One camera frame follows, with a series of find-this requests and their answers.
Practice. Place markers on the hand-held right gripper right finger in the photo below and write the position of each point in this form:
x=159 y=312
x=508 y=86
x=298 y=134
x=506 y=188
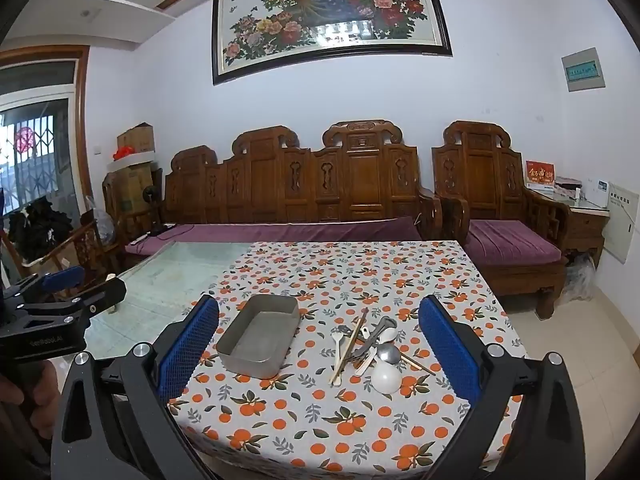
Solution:
x=447 y=352

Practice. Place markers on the long purple sofa cushion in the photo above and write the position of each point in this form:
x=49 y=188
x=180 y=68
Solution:
x=280 y=232

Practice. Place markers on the clear plastic bag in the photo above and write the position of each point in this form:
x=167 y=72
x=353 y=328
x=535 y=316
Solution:
x=104 y=225

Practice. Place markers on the large white ceramic spoon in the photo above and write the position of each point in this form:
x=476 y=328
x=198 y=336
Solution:
x=385 y=379

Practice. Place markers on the red paper window ornament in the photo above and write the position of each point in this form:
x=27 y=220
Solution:
x=25 y=140

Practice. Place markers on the carved wooden armchair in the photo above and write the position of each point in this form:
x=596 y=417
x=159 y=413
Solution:
x=480 y=170

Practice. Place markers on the white box device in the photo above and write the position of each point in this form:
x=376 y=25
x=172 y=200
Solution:
x=598 y=192

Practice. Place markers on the small white spoon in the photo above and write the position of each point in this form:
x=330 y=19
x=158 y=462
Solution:
x=336 y=340

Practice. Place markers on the wooden door frame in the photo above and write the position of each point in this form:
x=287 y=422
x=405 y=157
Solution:
x=82 y=125

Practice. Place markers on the small brown cardboard box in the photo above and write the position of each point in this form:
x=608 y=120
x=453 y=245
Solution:
x=136 y=139

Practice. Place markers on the red desk calendar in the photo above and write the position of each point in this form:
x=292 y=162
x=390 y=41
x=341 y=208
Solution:
x=540 y=176

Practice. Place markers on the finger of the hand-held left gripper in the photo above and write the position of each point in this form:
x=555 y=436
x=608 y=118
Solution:
x=100 y=295
x=62 y=279

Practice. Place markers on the large cardboard box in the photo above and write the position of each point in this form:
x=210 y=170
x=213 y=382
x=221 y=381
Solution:
x=130 y=190

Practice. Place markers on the grey wall electrical box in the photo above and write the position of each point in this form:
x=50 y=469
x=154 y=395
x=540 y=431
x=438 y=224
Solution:
x=582 y=70

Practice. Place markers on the purple armchair cushion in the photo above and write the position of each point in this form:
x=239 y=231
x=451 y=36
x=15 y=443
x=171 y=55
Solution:
x=510 y=242

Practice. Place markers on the metal fork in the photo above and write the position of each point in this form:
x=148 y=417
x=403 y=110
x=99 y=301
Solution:
x=391 y=323

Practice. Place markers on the white fork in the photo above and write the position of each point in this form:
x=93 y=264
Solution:
x=377 y=325

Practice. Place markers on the long carved wooden sofa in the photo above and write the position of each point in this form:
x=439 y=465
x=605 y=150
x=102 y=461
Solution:
x=365 y=175

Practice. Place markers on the orange print tablecloth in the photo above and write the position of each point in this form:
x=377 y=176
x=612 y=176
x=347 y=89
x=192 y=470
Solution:
x=350 y=270

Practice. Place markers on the framed peacock flower painting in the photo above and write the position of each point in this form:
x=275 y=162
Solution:
x=325 y=20

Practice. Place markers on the wooden side table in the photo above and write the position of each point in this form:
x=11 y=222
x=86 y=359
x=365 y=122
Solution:
x=585 y=230

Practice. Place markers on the white power strip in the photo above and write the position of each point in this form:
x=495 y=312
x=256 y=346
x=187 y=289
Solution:
x=138 y=240

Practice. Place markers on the translucent plastic bag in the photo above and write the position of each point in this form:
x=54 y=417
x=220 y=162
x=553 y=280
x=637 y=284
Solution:
x=580 y=277

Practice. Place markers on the rectangular metal tray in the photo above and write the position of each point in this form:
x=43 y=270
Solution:
x=260 y=342

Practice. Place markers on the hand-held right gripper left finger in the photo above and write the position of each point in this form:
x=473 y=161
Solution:
x=190 y=352

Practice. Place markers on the pile of dark clothes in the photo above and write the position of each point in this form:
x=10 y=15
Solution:
x=40 y=227

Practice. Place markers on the wooden chair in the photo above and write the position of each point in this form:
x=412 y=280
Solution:
x=95 y=255

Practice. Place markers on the red plastic bag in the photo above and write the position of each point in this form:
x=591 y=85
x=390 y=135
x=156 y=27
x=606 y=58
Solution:
x=124 y=153

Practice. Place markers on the long white spoon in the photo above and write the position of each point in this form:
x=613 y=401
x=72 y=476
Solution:
x=394 y=336

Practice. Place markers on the white wall panel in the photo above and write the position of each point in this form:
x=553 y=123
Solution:
x=619 y=225

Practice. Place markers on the black standing fan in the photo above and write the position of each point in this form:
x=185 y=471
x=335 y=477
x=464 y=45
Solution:
x=150 y=195

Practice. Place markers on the person's left hand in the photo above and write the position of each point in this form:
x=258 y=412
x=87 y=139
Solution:
x=42 y=400

